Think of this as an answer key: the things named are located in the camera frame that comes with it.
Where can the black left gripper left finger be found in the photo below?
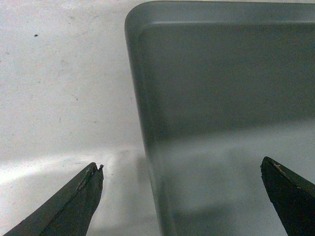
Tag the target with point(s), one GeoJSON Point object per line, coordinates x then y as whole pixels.
{"type": "Point", "coordinates": [69, 211]}

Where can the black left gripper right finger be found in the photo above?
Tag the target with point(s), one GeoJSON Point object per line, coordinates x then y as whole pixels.
{"type": "Point", "coordinates": [292, 196]}

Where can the grey rectangular serving tray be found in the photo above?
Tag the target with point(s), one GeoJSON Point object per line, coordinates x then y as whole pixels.
{"type": "Point", "coordinates": [219, 86]}

